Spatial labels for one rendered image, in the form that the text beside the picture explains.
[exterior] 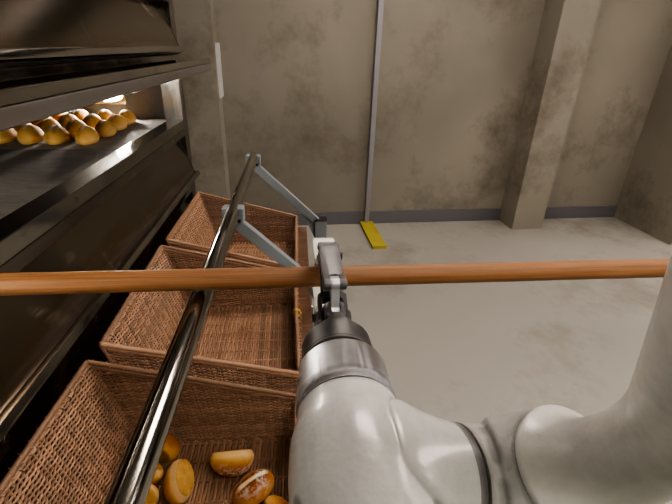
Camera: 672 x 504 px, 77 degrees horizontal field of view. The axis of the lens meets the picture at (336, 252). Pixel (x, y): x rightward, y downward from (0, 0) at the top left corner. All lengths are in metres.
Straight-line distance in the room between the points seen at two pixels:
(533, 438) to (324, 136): 3.46
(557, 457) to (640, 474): 0.05
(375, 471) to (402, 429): 0.04
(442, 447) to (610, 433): 0.11
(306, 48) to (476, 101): 1.51
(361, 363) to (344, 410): 0.06
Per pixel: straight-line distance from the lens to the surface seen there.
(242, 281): 0.60
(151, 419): 0.45
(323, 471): 0.31
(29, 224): 0.97
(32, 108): 0.72
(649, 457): 0.31
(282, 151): 3.70
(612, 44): 4.62
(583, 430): 0.35
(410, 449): 0.32
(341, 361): 0.38
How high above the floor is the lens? 1.49
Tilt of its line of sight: 26 degrees down
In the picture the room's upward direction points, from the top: 2 degrees clockwise
